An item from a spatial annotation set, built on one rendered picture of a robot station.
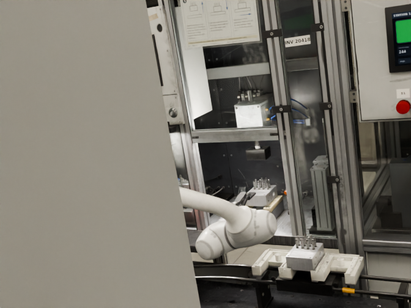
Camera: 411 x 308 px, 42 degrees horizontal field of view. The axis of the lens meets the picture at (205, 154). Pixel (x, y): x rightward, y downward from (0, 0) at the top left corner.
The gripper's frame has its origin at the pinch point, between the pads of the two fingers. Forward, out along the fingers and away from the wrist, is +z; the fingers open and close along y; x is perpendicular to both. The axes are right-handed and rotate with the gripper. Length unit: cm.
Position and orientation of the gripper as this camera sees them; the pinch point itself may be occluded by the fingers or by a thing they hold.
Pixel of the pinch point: (251, 205)
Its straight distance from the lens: 216.9
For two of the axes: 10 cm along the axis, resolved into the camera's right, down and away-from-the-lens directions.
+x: -8.7, 0.2, 4.9
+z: 4.6, -2.9, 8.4
